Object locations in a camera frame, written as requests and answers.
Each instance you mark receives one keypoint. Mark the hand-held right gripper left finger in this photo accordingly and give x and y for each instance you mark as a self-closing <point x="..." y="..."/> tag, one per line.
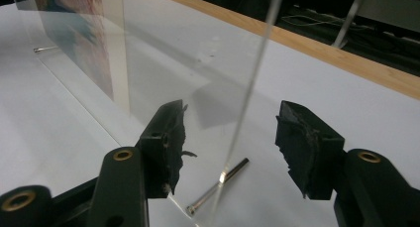
<point x="165" y="147"/>

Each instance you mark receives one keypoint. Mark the clear acrylic photo frame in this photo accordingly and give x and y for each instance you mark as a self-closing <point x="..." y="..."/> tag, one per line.
<point x="165" y="38"/>

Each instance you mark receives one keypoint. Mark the white board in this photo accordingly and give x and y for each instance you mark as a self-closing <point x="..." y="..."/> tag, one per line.
<point x="330" y="88"/>

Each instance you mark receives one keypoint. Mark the white metal desk frame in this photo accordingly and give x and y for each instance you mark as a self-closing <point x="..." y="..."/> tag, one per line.
<point x="389" y="7"/>

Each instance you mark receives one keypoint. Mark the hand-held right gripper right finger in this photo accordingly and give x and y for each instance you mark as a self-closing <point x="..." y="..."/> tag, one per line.
<point x="310" y="154"/>

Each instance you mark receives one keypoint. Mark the photo card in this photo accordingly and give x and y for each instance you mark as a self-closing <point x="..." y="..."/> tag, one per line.
<point x="82" y="38"/>

